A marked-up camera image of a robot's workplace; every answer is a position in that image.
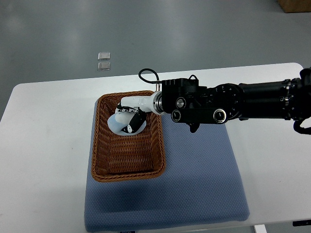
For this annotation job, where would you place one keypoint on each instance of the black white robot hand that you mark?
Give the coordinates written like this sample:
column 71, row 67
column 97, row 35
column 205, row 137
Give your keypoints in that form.
column 142, row 104

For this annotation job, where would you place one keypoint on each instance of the light blue egg toy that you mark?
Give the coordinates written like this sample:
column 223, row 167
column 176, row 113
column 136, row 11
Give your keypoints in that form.
column 126, row 123

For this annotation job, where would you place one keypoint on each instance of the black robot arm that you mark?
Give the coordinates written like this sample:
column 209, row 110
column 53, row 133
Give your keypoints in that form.
column 188, row 102

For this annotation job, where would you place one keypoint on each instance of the brown wicker basket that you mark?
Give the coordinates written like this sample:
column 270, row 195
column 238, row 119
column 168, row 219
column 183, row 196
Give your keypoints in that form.
column 118, row 158

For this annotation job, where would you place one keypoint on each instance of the lower metal floor plate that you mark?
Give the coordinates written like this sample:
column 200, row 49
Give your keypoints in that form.
column 104, row 66

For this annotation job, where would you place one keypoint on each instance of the metal floor plate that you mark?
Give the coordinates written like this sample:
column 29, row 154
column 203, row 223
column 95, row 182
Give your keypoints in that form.
column 104, row 66
column 103, row 56

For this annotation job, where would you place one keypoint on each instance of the upper metal floor plate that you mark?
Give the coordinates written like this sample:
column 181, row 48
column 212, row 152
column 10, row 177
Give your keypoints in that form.
column 103, row 56

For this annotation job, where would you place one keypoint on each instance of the blue quilted mat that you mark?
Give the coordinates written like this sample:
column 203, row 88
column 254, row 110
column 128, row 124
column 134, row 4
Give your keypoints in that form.
column 201, row 185

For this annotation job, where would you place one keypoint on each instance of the white table leg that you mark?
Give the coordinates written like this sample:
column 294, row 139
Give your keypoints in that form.
column 260, row 228

